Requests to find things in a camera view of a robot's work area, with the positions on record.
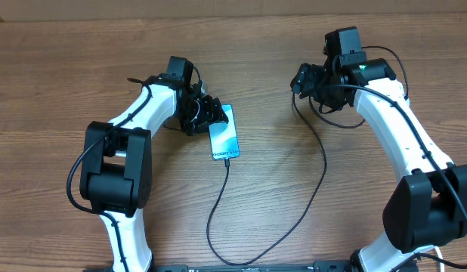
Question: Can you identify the black smartphone with blue screen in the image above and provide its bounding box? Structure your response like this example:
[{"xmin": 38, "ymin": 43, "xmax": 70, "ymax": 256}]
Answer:
[{"xmin": 209, "ymin": 104, "xmax": 240, "ymax": 160}]

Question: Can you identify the black charging cable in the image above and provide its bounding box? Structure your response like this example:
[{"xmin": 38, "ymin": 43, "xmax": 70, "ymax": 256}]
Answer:
[{"xmin": 206, "ymin": 45, "xmax": 410, "ymax": 266}]

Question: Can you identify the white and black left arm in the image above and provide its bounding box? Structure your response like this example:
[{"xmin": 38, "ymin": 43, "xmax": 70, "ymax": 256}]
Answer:
[{"xmin": 73, "ymin": 56, "xmax": 229, "ymax": 271}]

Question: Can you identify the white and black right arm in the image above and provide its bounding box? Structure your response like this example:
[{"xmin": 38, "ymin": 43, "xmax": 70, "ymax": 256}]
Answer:
[{"xmin": 290, "ymin": 26, "xmax": 467, "ymax": 271}]

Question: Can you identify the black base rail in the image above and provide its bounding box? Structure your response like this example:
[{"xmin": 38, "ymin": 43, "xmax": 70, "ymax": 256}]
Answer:
[{"xmin": 82, "ymin": 260, "xmax": 419, "ymax": 272}]

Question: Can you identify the white power strip cord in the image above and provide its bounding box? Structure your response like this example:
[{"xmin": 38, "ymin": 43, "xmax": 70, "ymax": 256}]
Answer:
[{"xmin": 431, "ymin": 245, "xmax": 446, "ymax": 265}]

